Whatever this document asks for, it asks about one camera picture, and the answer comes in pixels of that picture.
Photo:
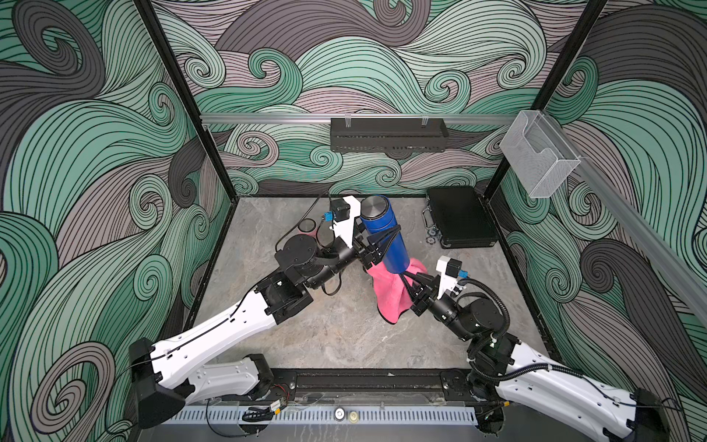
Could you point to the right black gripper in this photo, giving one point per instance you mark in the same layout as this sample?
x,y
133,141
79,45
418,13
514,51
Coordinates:
x,y
422,296

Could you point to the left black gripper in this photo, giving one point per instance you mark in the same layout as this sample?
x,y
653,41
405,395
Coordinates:
x,y
365,254

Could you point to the pink microfiber cloth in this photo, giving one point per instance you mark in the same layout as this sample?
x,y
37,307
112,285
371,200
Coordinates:
x,y
392,296

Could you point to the blue thermos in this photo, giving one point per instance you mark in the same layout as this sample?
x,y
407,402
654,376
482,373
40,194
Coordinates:
x,y
380,222

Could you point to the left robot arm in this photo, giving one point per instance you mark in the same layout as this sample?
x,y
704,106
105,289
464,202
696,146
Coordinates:
x,y
169,374

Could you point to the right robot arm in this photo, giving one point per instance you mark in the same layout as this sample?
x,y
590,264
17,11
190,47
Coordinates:
x,y
505,370

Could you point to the pink thermos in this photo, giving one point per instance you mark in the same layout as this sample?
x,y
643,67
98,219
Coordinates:
x,y
307,226

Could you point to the metal rings on case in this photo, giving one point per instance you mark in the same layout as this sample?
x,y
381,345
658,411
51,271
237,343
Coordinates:
x,y
429,229

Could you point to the black case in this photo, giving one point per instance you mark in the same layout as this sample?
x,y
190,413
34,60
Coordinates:
x,y
461,218

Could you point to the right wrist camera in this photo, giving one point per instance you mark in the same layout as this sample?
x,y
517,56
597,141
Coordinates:
x,y
450,272

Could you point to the black wall shelf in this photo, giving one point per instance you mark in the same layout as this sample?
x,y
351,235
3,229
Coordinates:
x,y
388,134

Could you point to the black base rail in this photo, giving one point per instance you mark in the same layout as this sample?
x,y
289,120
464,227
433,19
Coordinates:
x,y
375,381

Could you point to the white slotted cable duct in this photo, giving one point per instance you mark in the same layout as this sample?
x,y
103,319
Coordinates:
x,y
334,415

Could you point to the clear plastic wall holder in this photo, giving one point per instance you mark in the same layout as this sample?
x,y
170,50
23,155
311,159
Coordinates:
x,y
540,153

